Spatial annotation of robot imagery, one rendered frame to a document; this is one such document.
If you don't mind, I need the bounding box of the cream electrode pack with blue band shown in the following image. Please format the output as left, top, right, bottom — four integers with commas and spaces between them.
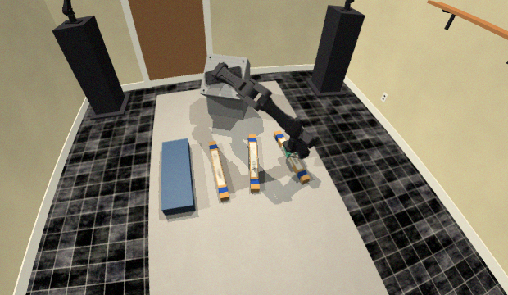
209, 141, 229, 201

